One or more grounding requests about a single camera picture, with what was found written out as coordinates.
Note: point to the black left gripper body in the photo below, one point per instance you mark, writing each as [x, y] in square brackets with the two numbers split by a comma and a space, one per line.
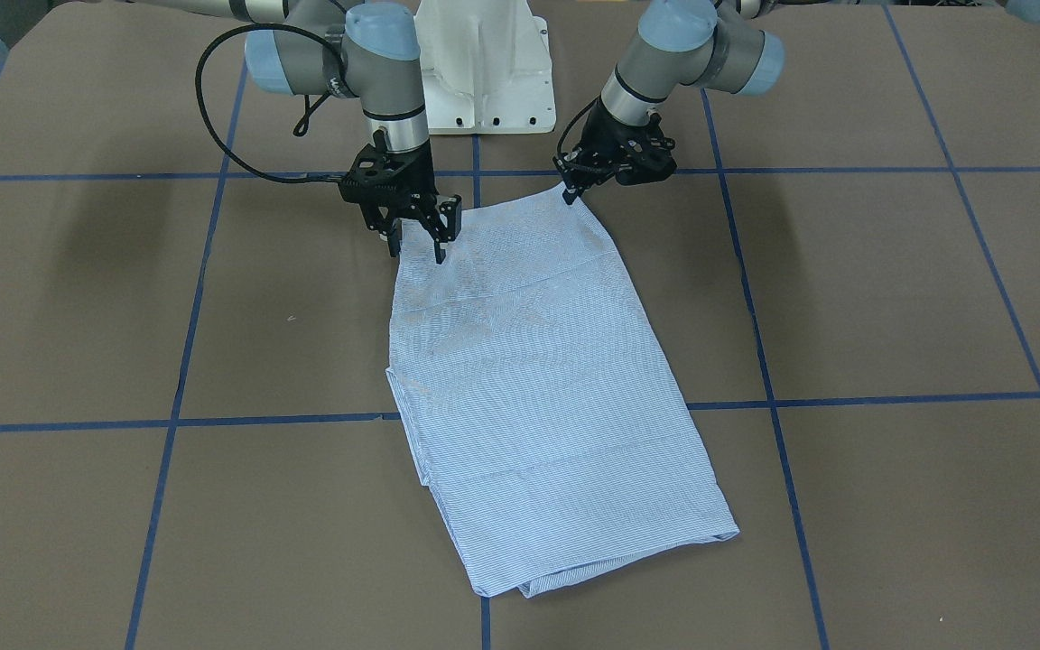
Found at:
[608, 142]

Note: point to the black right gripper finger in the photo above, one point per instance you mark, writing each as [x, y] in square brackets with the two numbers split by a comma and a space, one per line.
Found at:
[394, 241]
[441, 238]

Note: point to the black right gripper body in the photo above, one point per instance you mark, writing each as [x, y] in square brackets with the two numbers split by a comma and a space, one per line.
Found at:
[418, 202]

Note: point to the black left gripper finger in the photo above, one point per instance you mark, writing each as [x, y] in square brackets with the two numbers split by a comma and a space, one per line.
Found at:
[571, 192]

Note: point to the light blue striped shirt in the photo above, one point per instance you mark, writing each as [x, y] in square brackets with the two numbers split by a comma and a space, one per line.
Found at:
[539, 407]

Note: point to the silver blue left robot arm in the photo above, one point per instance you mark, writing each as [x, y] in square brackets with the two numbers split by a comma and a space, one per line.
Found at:
[821, 87]

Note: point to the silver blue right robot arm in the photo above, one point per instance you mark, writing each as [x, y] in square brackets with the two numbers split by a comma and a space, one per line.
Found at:
[362, 50]

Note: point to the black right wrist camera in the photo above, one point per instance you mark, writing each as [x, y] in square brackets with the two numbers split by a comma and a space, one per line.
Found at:
[383, 179]

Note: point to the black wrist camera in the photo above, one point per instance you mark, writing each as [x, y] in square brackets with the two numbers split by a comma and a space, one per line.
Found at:
[383, 179]
[645, 154]

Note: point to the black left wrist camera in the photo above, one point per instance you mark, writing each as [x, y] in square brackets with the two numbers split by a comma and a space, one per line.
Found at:
[645, 154]

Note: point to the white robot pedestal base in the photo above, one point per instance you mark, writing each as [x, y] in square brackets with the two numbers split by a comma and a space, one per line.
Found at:
[486, 68]

